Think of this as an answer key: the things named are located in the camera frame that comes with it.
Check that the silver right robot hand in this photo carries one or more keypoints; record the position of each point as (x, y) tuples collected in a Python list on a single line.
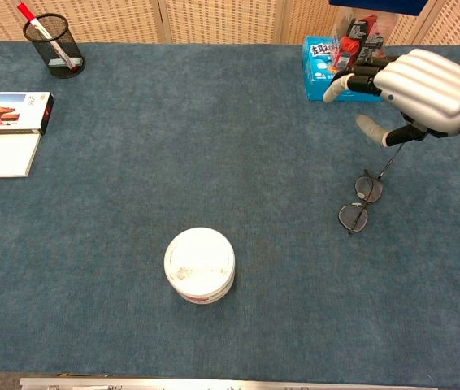
[(433, 87)]

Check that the thin black metal eyeglasses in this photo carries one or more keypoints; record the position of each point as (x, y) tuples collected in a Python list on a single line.
[(352, 217)]

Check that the dark snack packet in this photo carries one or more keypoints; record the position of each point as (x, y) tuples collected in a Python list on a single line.
[(366, 40)]

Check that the red snack packet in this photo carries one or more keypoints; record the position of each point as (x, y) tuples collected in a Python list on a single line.
[(345, 50)]

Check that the dark blue board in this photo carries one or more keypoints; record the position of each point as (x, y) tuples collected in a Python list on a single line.
[(376, 6)]

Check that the blue tissue box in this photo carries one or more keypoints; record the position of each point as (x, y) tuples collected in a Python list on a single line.
[(315, 77)]

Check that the woven folding screen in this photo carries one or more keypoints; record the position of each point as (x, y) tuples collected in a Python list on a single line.
[(222, 20)]

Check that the blue table cloth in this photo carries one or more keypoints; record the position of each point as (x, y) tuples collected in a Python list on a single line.
[(173, 162)]

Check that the white round plastic jar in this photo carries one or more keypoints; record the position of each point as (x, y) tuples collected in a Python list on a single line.
[(199, 260)]

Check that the white eraser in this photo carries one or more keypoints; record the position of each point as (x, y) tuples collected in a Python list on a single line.
[(76, 62)]

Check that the black mesh pen holder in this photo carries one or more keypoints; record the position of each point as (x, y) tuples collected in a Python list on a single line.
[(65, 48)]

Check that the red and white marker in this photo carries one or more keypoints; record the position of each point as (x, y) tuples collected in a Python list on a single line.
[(27, 11)]

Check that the book with palace picture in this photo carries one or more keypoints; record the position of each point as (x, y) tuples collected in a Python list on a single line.
[(6, 111)]

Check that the white and yellow book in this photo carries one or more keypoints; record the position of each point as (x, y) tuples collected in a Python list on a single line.
[(6, 156)]

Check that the silver metal rail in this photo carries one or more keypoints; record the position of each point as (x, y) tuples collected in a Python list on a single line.
[(213, 385)]

